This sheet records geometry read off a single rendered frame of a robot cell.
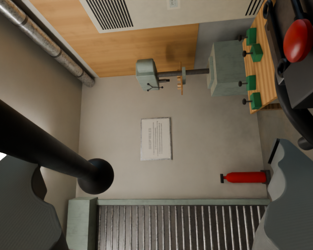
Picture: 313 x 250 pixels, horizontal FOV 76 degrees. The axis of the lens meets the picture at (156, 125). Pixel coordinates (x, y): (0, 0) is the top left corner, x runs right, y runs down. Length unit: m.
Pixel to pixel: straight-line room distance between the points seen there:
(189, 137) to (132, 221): 1.43
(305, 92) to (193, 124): 2.86
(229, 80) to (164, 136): 1.28
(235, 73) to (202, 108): 0.98
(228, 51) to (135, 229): 2.55
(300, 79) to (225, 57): 2.18
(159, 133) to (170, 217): 1.17
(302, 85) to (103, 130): 3.13
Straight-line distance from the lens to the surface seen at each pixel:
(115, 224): 3.19
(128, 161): 3.07
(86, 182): 0.20
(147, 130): 3.04
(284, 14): 0.26
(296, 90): 0.21
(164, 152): 2.97
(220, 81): 2.25
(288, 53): 0.19
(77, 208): 3.08
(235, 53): 2.42
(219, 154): 3.02
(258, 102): 1.61
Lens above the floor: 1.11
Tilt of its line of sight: 7 degrees up
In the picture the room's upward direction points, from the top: 93 degrees counter-clockwise
